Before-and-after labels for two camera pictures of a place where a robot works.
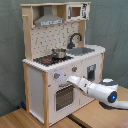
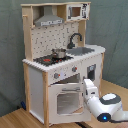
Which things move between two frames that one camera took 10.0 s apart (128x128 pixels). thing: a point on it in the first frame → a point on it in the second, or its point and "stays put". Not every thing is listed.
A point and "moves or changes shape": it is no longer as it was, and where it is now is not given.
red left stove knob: x=56 y=75 stays put
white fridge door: x=90 y=68 stays put
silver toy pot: x=59 y=53 stays put
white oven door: x=63 y=97 moves or changes shape
